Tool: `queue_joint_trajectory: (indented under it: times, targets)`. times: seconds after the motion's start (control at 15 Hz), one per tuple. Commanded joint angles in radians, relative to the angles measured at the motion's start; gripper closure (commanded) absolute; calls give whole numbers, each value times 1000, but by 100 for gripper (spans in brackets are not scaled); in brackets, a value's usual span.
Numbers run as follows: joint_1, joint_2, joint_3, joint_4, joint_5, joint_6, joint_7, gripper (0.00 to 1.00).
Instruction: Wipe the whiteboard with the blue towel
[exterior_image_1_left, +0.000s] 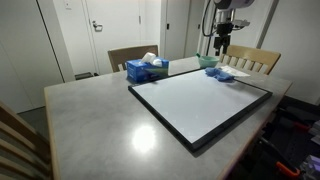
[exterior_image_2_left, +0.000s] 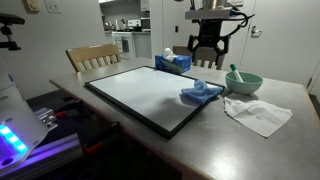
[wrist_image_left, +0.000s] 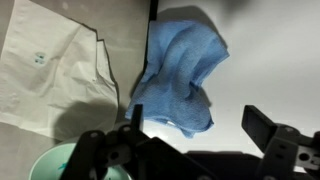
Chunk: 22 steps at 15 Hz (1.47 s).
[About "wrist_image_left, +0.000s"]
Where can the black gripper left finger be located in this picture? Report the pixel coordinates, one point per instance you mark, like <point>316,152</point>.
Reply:
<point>96,156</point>

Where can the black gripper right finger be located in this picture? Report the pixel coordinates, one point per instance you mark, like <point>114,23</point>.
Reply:
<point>261,128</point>

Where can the blue towel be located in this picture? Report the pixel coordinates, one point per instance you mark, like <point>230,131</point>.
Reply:
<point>180,80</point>

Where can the black framed whiteboard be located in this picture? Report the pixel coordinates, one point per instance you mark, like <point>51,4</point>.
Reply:
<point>266,66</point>

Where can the white marker green cap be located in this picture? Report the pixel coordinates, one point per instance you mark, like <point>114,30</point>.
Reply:
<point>63,165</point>

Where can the green bowl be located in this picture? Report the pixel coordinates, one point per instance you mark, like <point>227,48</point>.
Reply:
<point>50,163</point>

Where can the white crumpled cloth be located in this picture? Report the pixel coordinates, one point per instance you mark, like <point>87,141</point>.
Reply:
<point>50,73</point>

